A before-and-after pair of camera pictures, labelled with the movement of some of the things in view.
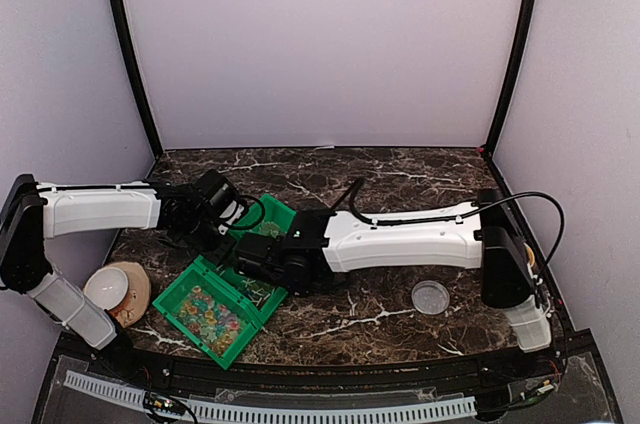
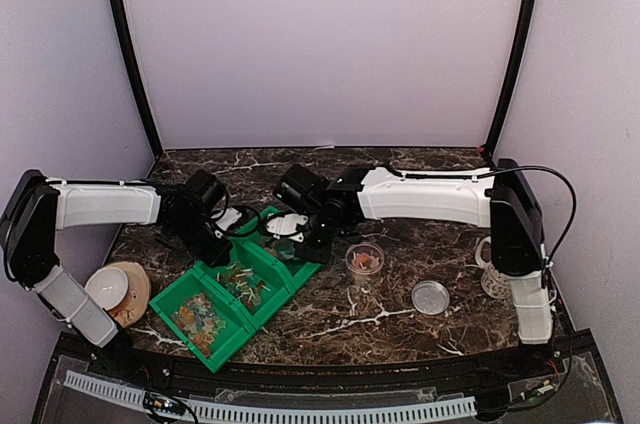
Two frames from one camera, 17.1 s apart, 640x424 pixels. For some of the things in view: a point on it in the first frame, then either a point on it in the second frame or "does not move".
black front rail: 544,361 does not move
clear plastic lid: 430,297 does not move
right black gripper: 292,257 → 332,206
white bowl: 107,287 does not move
